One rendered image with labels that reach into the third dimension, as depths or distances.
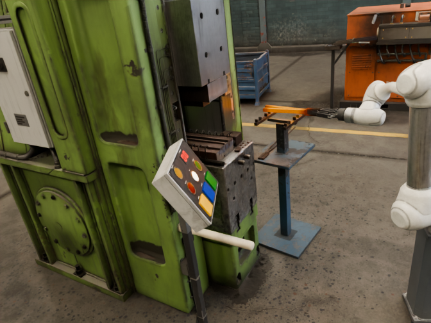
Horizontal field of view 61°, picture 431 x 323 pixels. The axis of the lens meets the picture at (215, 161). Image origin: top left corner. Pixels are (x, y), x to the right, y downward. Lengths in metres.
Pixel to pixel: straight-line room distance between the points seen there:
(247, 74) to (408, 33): 2.25
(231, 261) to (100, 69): 1.36
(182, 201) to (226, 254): 0.99
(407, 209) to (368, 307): 0.84
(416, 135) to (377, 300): 1.15
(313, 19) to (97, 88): 8.06
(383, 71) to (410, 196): 3.71
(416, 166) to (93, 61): 1.58
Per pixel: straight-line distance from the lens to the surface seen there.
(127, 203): 2.24
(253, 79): 5.83
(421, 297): 2.37
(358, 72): 5.46
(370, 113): 2.19
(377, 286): 2.62
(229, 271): 2.44
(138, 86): 1.72
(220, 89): 1.99
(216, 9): 1.97
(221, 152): 2.05
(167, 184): 1.39
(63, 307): 2.80
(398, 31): 5.17
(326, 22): 9.59
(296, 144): 2.65
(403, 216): 1.85
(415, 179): 1.83
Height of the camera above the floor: 1.81
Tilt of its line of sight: 26 degrees down
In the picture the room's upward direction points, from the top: 7 degrees counter-clockwise
